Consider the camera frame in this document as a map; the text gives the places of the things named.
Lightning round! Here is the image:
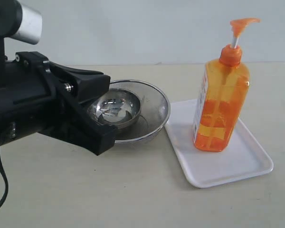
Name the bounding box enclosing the orange dish soap pump bottle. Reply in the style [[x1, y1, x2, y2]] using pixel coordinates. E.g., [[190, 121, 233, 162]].
[[192, 18, 260, 152]]

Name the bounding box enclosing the small stainless steel bowl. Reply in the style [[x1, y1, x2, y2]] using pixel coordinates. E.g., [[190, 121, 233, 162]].
[[87, 88, 142, 131]]

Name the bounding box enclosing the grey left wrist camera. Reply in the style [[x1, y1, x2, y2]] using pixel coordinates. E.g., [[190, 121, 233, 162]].
[[11, 3, 42, 45]]

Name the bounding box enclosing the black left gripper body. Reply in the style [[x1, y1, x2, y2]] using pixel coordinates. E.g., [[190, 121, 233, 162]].
[[0, 0, 63, 146]]

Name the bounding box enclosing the steel mesh strainer basket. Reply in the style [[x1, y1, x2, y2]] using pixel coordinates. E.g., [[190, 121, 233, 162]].
[[109, 79, 171, 145]]

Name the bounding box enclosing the white rectangular plastic tray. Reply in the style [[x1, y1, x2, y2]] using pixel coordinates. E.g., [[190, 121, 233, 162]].
[[165, 99, 274, 188]]

